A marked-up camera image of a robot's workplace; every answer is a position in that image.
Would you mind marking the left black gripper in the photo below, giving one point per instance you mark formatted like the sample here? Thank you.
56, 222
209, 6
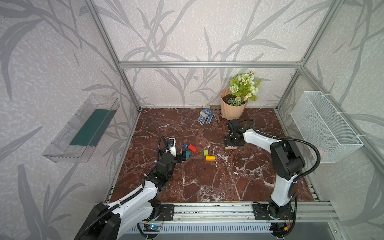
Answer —
179, 156

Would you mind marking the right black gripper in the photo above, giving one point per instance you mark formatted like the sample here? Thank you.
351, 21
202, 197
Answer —
231, 141

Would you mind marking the pink block front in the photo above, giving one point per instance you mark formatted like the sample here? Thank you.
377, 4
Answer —
230, 148

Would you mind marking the red block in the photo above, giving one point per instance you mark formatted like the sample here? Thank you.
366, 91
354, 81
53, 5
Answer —
192, 148

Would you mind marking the yellow cylinder block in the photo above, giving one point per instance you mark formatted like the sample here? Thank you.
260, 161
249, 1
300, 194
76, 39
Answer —
210, 158

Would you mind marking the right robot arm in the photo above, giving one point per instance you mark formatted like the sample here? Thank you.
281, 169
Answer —
287, 161

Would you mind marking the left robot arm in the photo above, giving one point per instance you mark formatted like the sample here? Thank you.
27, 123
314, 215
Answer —
112, 221

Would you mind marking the beige flower pot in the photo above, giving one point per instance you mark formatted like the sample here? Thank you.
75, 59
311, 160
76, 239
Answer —
230, 112

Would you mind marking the small brown rake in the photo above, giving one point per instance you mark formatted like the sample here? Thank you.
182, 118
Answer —
216, 111

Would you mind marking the blue white garden glove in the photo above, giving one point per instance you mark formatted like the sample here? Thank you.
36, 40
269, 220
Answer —
206, 116

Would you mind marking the green white artificial flowers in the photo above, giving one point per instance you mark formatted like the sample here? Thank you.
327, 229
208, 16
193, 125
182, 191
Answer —
243, 88

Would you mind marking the left controller board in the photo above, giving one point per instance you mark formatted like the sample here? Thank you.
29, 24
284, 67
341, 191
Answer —
152, 227

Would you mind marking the green mat in tray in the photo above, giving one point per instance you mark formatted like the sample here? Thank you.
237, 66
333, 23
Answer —
92, 131

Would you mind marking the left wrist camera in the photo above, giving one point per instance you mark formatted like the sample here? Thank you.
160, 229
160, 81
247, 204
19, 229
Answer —
171, 146

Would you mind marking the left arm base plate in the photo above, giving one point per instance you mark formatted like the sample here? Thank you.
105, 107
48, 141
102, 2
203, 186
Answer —
163, 212

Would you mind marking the white wire mesh basket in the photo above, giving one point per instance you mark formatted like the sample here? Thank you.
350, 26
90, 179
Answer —
322, 125

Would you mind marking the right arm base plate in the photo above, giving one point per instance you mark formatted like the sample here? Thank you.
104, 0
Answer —
271, 211

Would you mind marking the clear plastic wall tray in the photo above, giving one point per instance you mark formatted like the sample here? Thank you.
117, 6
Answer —
59, 150

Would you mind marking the aluminium frame crossbar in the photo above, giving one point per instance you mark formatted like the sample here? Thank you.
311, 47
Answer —
151, 65

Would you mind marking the aluminium front rail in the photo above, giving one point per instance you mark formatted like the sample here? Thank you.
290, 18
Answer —
242, 212

